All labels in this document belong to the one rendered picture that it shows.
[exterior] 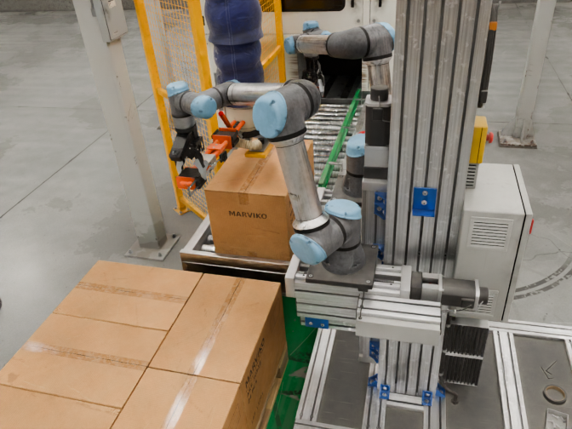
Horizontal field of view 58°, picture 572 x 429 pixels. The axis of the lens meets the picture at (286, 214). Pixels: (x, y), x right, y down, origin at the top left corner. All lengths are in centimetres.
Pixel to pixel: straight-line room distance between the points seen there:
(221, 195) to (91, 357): 90
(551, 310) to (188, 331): 206
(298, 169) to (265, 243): 109
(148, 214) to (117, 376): 160
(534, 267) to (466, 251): 181
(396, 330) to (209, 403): 77
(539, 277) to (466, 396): 126
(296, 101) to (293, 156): 15
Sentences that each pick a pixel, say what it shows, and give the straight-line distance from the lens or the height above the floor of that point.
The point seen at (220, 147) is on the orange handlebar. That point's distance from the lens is 213.
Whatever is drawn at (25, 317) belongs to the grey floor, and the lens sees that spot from 361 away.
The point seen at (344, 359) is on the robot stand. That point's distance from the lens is 258.
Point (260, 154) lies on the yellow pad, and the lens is 232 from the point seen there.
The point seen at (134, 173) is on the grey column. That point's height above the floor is 63.
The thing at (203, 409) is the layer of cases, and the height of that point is 54.
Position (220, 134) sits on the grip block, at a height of 126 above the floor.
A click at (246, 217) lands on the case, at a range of 247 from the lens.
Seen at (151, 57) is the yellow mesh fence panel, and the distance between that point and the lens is 368.
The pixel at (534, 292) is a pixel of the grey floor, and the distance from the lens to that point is 343.
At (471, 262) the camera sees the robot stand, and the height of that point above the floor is 102.
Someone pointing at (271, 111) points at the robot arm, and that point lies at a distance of 141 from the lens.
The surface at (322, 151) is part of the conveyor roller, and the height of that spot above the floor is 52.
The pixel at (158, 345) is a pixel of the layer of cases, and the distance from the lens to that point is 230.
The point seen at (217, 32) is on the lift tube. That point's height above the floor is 164.
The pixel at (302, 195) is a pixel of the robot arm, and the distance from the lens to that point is 150.
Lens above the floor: 216
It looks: 33 degrees down
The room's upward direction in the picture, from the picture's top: 4 degrees counter-clockwise
